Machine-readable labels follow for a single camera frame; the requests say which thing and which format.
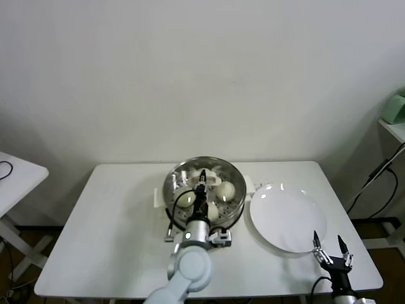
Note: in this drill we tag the pale green appliance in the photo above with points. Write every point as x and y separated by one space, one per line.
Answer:
395 109

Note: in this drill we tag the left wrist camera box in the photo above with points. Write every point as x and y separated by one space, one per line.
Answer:
221 239

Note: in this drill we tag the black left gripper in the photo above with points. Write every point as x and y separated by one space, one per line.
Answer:
201 206

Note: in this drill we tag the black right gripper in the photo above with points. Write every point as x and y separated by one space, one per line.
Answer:
338 266

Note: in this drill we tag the black power adapter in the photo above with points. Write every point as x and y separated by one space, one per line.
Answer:
379 172

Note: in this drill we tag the steel perforated steamer basket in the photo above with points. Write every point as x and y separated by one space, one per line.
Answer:
235 216

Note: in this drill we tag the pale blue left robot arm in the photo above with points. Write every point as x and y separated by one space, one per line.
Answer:
193 266

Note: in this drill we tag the white round plate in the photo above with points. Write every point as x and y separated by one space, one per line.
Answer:
288 215

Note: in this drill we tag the white steamed baozi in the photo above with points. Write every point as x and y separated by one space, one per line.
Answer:
213 213
226 190
182 198

